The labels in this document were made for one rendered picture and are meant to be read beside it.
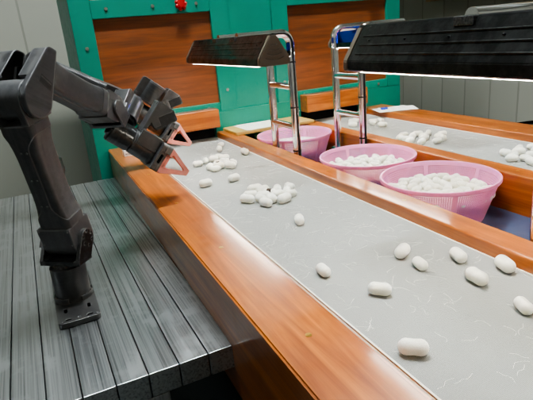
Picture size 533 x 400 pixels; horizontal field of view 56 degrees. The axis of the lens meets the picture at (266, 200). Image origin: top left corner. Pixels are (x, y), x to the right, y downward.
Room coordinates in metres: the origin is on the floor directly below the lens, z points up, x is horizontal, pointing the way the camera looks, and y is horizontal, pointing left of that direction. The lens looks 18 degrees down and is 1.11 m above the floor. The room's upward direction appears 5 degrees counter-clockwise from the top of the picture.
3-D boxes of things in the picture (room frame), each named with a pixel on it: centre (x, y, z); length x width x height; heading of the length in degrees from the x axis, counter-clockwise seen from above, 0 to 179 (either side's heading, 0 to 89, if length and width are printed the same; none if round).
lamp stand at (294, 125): (1.52, 0.00, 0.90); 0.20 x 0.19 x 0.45; 23
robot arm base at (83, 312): (0.84, 0.38, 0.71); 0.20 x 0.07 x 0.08; 24
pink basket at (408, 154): (1.35, -0.29, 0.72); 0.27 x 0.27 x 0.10
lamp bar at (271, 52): (1.49, 0.07, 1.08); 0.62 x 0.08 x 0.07; 23
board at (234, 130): (1.96, -0.04, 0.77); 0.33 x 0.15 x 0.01; 113
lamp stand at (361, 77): (1.68, -0.37, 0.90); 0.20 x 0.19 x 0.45; 23
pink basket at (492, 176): (1.10, -0.40, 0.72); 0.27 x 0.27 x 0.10
